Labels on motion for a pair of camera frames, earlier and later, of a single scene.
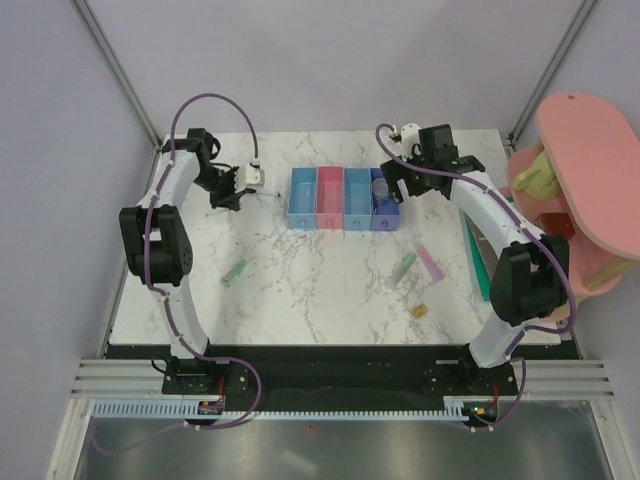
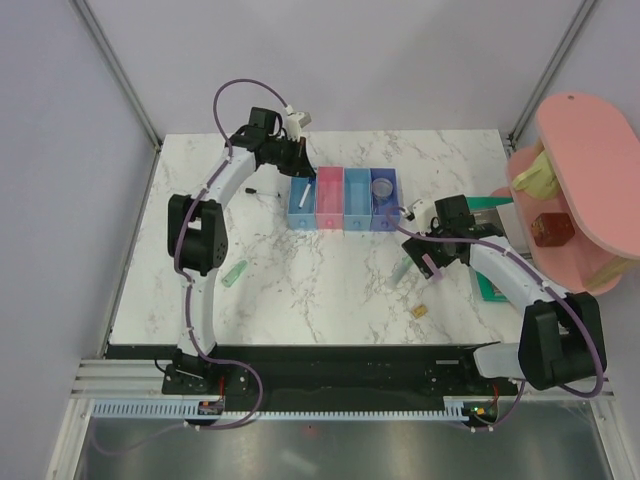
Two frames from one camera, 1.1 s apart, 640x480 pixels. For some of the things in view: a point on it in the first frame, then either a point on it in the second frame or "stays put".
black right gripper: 395,170 to 425,248
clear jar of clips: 380,187 stays put
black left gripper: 232,199 to 301,155
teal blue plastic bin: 357,199 stays put
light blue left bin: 302,199 stays put
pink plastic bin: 330,197 stays put
